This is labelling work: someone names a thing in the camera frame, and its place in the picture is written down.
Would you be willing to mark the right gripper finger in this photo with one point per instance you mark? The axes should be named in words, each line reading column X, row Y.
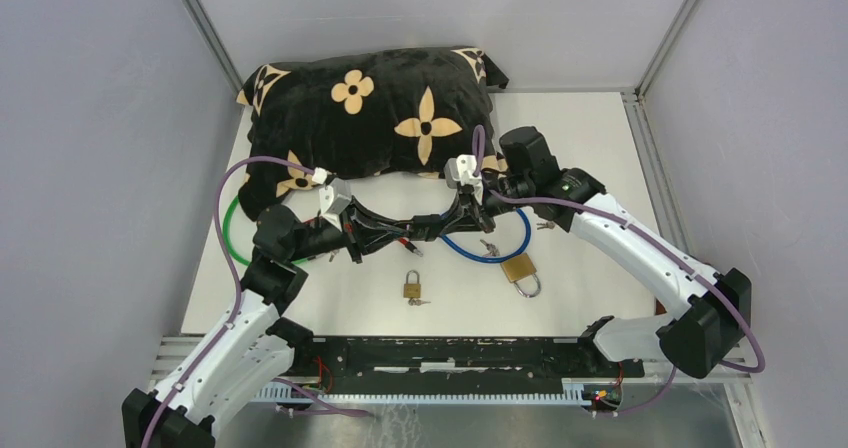
column 464, row 223
column 460, row 210

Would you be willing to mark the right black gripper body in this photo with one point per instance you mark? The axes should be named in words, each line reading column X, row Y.
column 491, row 205

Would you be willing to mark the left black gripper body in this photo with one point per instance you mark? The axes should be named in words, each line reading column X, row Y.
column 354, row 234

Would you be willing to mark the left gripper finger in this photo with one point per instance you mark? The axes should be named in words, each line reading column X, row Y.
column 372, row 220
column 370, row 241

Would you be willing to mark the small brass padlock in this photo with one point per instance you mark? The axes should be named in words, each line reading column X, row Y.
column 412, row 289

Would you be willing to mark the large brass padlock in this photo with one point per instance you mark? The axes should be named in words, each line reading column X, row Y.
column 519, row 268

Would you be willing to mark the red cable lock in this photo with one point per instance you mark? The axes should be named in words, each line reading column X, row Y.
column 410, row 246

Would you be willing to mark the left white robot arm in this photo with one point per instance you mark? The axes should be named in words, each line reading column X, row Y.
column 253, row 342

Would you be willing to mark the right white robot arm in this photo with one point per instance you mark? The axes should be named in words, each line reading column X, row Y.
column 706, row 322

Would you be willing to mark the blue lock keys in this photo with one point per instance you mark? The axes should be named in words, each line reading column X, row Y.
column 492, row 251

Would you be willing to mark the black floral pillow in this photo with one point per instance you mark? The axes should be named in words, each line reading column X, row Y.
column 402, row 110

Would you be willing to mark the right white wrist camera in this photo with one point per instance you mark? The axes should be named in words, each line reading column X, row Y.
column 462, row 171

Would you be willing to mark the green cable lock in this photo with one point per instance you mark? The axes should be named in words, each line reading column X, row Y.
column 237, row 232

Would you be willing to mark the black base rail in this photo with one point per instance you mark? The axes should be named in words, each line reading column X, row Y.
column 458, row 369

